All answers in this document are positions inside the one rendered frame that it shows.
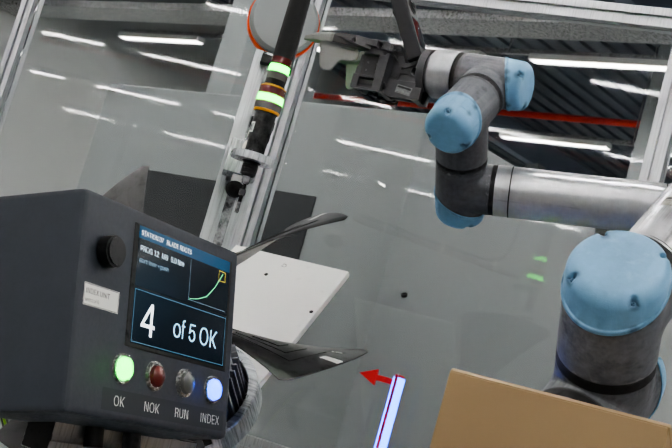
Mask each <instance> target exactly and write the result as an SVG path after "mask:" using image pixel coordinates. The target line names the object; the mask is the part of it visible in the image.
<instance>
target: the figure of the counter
mask: <svg viewBox="0 0 672 448"><path fill-rule="evenodd" d="M165 300H166V297H165V296H162V295H159V294H156V293H153V292H150V291H147V290H144V289H141V288H139V287H136V286H135V288H134V300H133V312H132V323H131V335H130V342H131V343H134V344H138V345H142V346H146V347H149V348H153V349H157V350H160V351H161V350H162V337H163V325H164V312H165Z"/></svg>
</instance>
